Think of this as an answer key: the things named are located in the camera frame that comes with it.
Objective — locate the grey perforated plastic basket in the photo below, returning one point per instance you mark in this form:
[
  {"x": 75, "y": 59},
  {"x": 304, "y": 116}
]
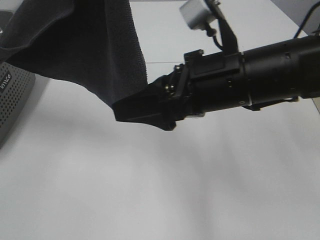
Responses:
[{"x": 16, "y": 85}]

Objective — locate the dark navy towel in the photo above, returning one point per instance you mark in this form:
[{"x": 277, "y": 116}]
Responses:
[{"x": 92, "y": 43}]

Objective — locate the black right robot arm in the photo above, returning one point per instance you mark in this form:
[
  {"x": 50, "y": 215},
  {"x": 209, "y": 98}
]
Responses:
[{"x": 253, "y": 79}]

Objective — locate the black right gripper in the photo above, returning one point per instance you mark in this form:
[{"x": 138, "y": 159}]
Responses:
[{"x": 204, "y": 83}]

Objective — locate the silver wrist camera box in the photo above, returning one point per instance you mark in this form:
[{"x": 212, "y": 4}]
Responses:
[{"x": 196, "y": 14}]

